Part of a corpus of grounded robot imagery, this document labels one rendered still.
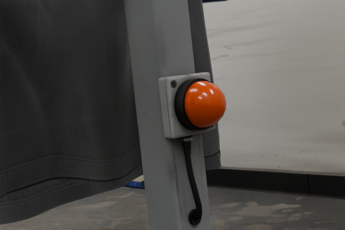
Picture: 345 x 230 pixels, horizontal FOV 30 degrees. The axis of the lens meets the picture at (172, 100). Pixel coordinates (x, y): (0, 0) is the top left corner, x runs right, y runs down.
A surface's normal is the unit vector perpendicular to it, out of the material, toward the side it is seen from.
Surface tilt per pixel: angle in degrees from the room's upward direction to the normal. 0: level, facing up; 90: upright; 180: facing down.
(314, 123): 90
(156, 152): 90
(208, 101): 80
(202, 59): 88
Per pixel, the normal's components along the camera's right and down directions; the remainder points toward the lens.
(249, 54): -0.73, 0.11
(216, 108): 0.54, 0.15
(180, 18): 0.67, -0.04
